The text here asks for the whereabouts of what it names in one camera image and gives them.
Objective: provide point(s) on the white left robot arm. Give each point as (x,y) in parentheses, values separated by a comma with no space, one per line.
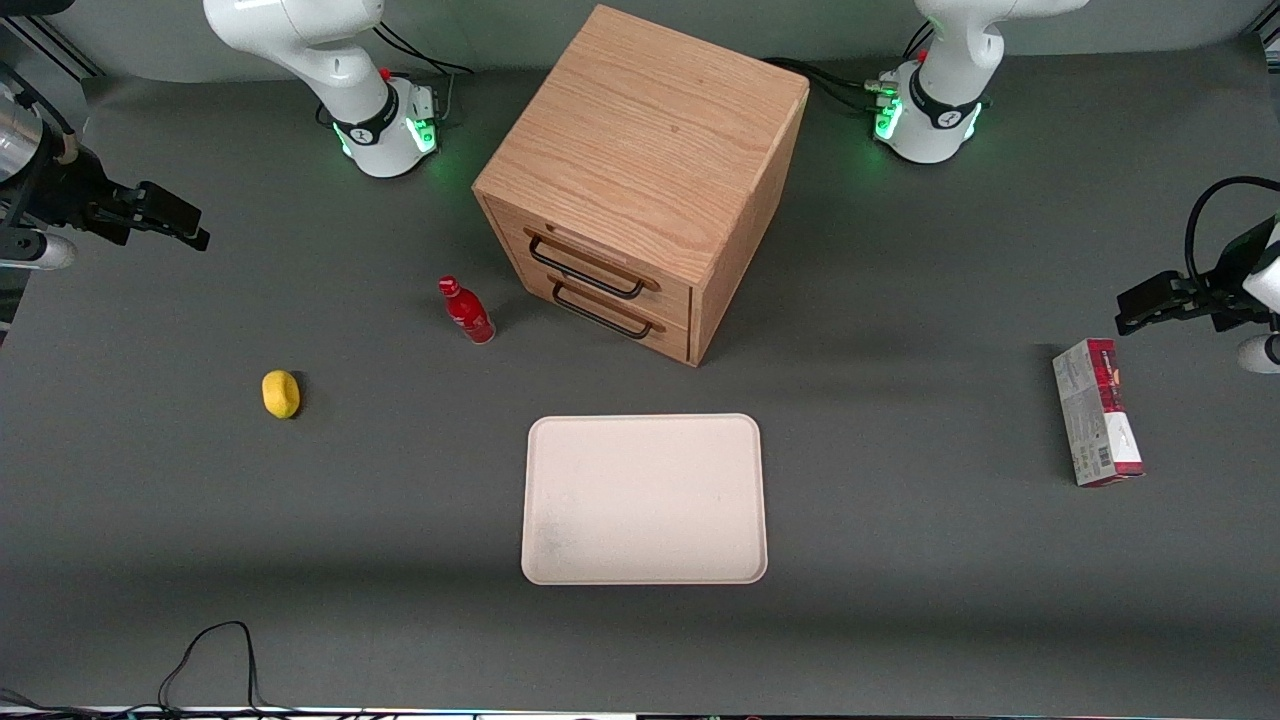
(950,60)

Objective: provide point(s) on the oak wooden drawer cabinet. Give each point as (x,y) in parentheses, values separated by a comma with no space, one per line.
(640,130)

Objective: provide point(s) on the aluminium frame profile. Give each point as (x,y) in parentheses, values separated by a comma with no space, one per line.
(50,45)

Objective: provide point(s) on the red coke bottle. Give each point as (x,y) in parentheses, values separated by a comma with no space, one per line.
(468,315)

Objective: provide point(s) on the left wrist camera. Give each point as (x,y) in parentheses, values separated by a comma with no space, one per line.
(1262,354)

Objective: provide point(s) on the wooden drawer front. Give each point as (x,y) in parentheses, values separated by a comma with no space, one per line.
(600,262)
(660,335)

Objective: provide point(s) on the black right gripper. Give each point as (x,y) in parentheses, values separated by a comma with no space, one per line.
(66,196)

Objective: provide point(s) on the grey and red carton box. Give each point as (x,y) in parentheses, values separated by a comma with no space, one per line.
(1095,420)

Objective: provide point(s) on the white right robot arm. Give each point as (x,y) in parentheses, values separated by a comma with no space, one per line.
(330,60)

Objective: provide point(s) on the yellow lemon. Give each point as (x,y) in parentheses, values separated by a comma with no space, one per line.
(281,394)

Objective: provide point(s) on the cream plastic tray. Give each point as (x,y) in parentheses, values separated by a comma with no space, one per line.
(644,500)

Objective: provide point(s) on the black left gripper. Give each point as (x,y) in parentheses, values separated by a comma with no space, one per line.
(1229,283)

